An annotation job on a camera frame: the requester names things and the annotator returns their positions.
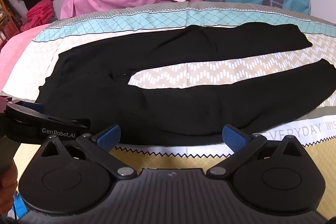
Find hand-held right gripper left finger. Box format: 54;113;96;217
39;124;137;178

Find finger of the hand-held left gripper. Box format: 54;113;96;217
20;101;45;115
77;119;91;138

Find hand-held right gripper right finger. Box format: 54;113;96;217
206;124;302;178

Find black pants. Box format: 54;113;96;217
35;24;335;147

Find person's left hand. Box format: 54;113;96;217
0;164;18;205

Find patterned bedsheet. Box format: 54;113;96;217
0;1;336;169

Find wooden shelf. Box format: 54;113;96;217
0;0;21;43

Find stack of red clothes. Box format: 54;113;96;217
21;0;57;31

